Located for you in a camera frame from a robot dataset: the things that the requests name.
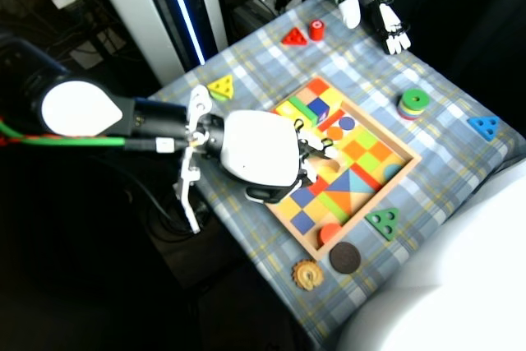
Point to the dark green piece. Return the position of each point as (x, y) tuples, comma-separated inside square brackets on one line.
[(384, 221)]

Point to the yellow three-hole triangle block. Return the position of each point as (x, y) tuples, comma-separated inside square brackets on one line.
[(222, 86)]

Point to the blue plaid table cloth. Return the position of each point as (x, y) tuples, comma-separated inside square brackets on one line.
[(267, 63)]

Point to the dark brown round cookie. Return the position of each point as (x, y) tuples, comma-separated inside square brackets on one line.
[(345, 257)]

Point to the red cylinder with Q print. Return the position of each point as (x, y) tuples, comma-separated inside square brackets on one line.
[(316, 32)]

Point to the blue three-hole triangle block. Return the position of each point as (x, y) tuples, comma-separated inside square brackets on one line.
[(486, 126)]

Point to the red square block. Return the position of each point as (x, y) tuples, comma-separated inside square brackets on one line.
[(319, 87)]

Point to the red three-hole triangle block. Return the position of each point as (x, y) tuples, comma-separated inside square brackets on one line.
[(295, 38)]

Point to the tan flower-shaped cookie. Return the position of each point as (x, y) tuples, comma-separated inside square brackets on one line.
[(308, 275)]

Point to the red half-cylinder block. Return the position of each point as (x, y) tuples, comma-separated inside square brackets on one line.
[(328, 234)]

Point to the wooden tray with printed floor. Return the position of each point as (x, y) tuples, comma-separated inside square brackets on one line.
[(370, 149)]

